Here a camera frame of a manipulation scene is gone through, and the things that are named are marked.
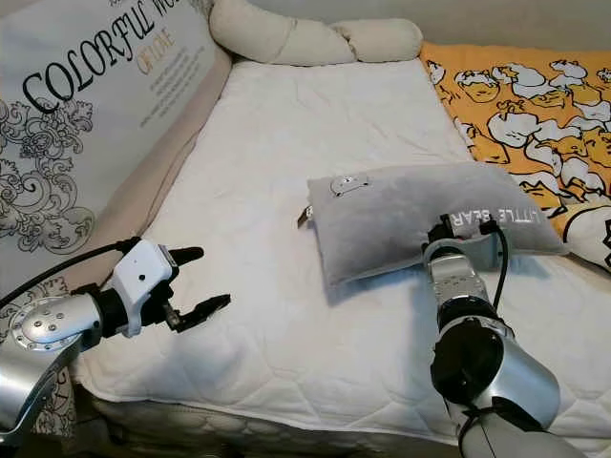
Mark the yellow egg cartoon quilt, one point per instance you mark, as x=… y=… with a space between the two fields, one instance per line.
x=525 y=105

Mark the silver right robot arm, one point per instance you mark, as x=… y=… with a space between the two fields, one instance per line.
x=496 y=372

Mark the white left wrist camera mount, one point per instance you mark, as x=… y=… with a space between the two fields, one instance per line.
x=143 y=281

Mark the grey little bear pillow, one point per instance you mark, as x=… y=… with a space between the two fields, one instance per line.
x=382 y=215

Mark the white quilted mattress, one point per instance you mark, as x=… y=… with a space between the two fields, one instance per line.
x=305 y=124

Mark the beige bolster pillow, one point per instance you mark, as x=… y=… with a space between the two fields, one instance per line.
x=296 y=36

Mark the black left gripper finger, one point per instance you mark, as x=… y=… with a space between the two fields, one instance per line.
x=205 y=310
x=184 y=255

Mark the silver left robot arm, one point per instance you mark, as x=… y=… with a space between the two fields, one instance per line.
x=43 y=353

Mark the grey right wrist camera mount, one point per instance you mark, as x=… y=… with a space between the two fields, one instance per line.
x=453 y=279

